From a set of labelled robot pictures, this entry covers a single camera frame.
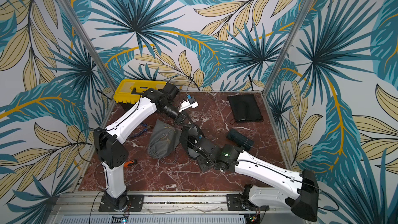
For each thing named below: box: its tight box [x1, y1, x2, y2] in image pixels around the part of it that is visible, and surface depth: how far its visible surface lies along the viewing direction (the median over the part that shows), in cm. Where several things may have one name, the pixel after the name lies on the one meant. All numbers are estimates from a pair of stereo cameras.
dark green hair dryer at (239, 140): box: [226, 129, 255, 152], surface depth 94 cm
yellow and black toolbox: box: [113, 79, 168, 111], surface depth 99 cm
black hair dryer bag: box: [179, 126, 206, 160], surface depth 75 cm
